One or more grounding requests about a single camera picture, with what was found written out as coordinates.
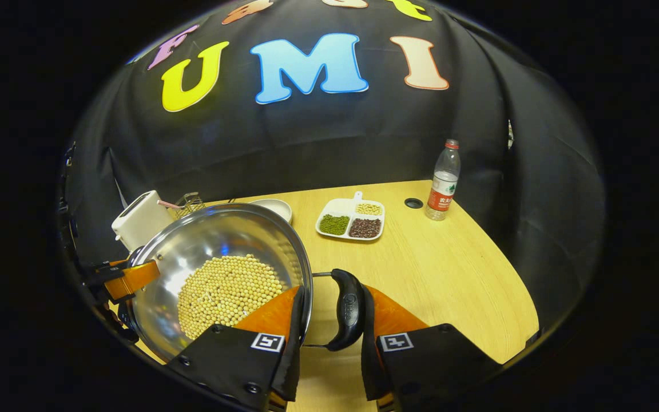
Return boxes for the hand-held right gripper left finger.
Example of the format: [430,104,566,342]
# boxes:
[166,285,305,411]

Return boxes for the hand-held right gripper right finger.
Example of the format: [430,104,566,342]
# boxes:
[360,284,505,411]

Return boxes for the steel pot with black handles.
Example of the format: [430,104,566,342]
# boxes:
[118,203,367,364]

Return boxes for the white toaster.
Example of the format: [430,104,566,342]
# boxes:
[112,190,174,252]

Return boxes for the pile of soybeans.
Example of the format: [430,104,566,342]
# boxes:
[177,254,284,341]

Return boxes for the pile of green beans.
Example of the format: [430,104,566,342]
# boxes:
[319,214,351,236]

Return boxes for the pile of dark red beans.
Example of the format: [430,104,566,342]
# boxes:
[348,218,382,239]

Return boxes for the white round plate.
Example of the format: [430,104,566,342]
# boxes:
[248,199,293,225]

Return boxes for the white divided dish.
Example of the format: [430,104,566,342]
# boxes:
[315,191,386,242]

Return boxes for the clear water bottle red label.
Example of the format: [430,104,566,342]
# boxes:
[425,139,462,221]

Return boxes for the black backdrop cloth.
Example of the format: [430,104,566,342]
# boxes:
[66,0,608,344]

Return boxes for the small wire basket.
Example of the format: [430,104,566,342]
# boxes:
[174,192,205,220]

